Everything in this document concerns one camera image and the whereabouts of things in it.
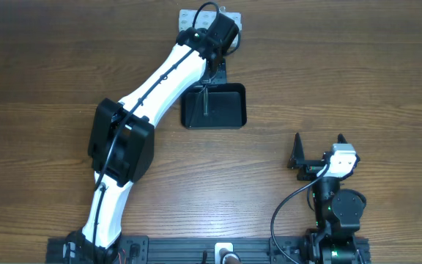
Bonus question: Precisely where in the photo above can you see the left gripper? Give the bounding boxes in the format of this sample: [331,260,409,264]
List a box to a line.
[206,57,229,86]

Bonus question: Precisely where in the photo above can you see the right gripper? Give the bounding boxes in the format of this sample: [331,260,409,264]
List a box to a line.
[287,132,348,181]

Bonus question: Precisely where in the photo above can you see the black tray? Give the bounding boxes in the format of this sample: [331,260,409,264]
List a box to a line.
[179,82,248,130]

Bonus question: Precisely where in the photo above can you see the white test tube rack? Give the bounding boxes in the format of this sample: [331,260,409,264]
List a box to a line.
[179,9,243,48]

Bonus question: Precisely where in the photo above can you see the black cable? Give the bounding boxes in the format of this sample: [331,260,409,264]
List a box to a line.
[93,1,241,191]
[270,163,331,264]

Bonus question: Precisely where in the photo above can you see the mounting rail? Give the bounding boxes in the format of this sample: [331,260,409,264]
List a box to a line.
[45,235,371,264]

